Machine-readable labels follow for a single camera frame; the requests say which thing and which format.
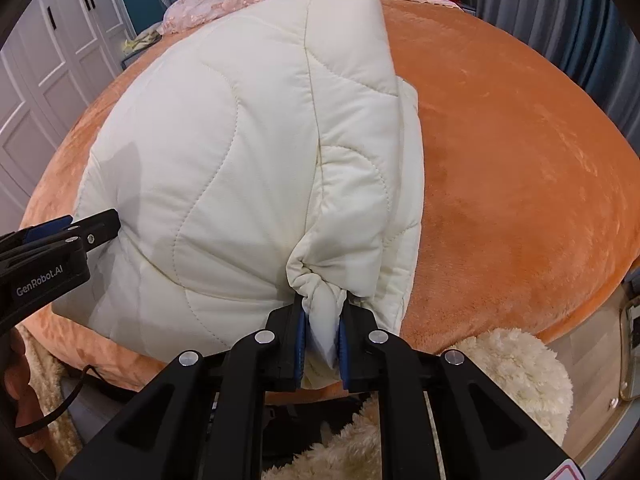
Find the orange plush bed blanket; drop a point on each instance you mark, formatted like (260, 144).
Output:
(531, 212)

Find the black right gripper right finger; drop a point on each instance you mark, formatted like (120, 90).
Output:
(442, 417)

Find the white panelled wardrobe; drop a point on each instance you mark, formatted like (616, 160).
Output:
(60, 55)

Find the cream cloth pile on nightstand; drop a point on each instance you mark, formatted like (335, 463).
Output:
(144, 40)

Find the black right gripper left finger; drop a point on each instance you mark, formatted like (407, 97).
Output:
(201, 417)

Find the dark blue nightstand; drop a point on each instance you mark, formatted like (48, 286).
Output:
(126, 62)

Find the grey blue curtain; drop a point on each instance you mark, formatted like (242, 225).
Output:
(588, 40)

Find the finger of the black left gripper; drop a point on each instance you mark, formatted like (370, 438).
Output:
(92, 231)
(42, 230)

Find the cream quilted jacket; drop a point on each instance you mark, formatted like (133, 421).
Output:
(272, 154)

